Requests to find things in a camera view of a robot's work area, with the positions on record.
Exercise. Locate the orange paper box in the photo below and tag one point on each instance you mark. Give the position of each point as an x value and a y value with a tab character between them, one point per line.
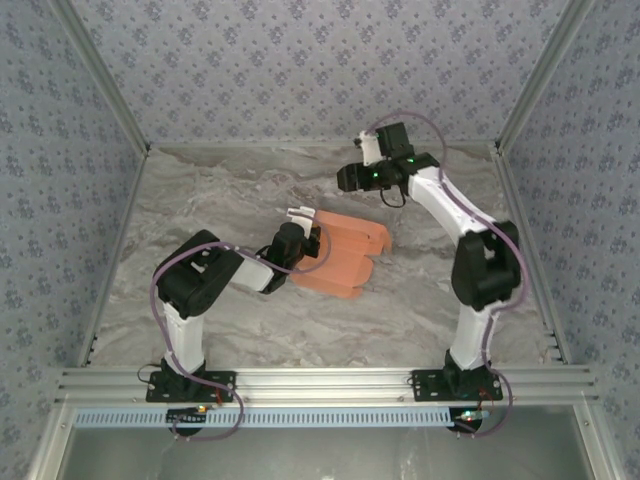
345	255

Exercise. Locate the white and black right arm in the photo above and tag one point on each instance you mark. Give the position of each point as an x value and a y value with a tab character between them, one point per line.
470	345

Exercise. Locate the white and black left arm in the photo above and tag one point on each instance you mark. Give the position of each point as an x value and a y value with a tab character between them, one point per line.
185	340

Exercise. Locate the black controller board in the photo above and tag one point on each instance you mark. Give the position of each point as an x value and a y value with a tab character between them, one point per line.
467	425
187	417

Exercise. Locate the grey metal lower panel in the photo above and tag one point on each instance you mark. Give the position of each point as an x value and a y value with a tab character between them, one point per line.
325	455

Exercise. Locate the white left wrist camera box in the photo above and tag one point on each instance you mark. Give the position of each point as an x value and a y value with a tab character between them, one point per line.
300	216

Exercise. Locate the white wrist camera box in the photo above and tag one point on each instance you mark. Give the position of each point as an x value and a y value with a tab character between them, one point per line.
300	216
369	147

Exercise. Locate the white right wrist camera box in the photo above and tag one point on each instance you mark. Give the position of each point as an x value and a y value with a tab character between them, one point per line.
369	147

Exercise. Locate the aluminium front frame rail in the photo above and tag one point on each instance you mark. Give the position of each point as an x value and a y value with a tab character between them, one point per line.
325	382

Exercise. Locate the aluminium side rail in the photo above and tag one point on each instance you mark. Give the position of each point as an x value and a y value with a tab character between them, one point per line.
530	250
120	250

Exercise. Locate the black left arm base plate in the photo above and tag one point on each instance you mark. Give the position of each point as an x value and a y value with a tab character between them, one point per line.
220	387

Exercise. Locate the aluminium frame post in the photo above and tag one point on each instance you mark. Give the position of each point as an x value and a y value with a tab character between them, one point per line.
545	75
100	75

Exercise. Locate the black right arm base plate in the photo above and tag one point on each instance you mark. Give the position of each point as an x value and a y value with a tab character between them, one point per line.
430	387

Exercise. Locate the aluminium frame leg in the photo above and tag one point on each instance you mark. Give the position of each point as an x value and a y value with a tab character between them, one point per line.
597	445
52	445

